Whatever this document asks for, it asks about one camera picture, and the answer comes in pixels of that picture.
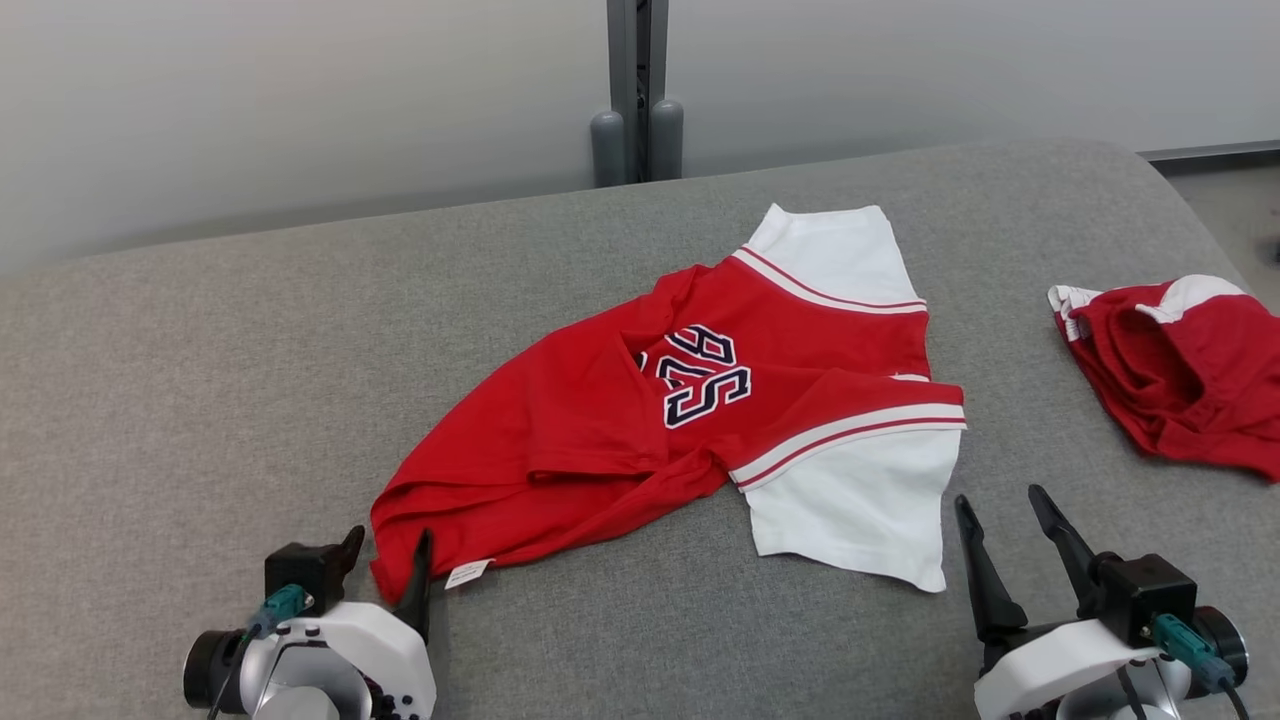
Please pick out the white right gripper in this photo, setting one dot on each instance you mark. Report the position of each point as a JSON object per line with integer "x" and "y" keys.
{"x": 1060, "y": 660}

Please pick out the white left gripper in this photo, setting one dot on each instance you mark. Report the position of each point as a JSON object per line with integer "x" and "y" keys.
{"x": 385, "y": 650}

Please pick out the red shorts with white panels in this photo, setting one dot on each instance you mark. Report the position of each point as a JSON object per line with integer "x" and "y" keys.
{"x": 1190, "y": 380}

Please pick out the red jersey with white sleeves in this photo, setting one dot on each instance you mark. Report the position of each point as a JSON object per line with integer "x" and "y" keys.
{"x": 600, "y": 430}

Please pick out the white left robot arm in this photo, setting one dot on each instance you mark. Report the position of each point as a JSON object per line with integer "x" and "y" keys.
{"x": 310, "y": 695}

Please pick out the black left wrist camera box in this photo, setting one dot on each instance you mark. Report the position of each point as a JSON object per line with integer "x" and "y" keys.
{"x": 300, "y": 570}

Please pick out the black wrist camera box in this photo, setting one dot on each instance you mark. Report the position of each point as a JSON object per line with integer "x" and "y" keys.
{"x": 1145, "y": 595}
{"x": 300, "y": 570}

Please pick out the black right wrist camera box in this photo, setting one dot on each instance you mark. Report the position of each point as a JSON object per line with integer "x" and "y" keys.
{"x": 1145, "y": 595}

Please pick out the grey wall baseboard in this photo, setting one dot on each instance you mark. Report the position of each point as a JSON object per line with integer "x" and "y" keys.
{"x": 1210, "y": 153}

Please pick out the grey rounded post foot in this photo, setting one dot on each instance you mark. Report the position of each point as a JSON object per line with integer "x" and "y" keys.
{"x": 608, "y": 150}
{"x": 666, "y": 140}

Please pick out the grey metal partition post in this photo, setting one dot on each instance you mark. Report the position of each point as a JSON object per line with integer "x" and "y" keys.
{"x": 637, "y": 60}

